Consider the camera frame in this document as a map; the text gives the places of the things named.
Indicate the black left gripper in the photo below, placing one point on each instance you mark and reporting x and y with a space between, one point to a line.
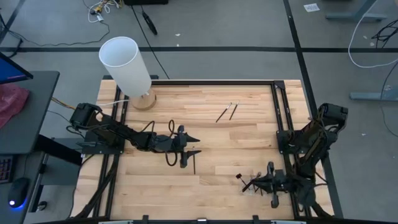
168 143

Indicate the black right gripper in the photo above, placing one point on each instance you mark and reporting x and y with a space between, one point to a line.
280 183

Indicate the thick black makeup brush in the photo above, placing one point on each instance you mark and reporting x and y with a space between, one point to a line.
250 183

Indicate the short black pen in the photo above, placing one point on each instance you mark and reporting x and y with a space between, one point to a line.
194 161

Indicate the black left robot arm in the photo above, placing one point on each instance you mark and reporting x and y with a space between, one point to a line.
109 130

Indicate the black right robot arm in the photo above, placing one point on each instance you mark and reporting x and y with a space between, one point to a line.
314 140

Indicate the clear acrylic organizer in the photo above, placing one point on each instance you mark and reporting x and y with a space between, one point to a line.
250 193

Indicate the white shade wooden base lamp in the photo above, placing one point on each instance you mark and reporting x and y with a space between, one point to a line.
124 65

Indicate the grey desk foot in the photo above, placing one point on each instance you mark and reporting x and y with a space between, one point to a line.
373 96
354 16

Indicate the black box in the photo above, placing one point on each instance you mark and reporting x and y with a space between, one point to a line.
146 2

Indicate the black caster wheel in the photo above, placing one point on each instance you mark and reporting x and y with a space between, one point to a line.
42 205

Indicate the dark grey desk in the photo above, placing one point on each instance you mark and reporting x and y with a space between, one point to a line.
31 118

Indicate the black computer mouse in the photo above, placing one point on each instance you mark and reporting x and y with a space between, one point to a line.
18 191

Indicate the white paper sheet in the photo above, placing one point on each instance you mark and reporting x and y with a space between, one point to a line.
311 7

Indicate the pink cloth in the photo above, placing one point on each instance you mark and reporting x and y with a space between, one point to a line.
11 102

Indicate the black keyboard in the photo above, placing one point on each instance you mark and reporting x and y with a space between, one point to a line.
5 169

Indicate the computer monitor blue screen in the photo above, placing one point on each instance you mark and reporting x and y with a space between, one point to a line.
9 71

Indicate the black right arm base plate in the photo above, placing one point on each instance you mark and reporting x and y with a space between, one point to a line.
284 146

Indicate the black aluminium table frame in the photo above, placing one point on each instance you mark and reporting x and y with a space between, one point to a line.
217 82

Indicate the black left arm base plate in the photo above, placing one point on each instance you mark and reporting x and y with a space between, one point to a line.
93 149

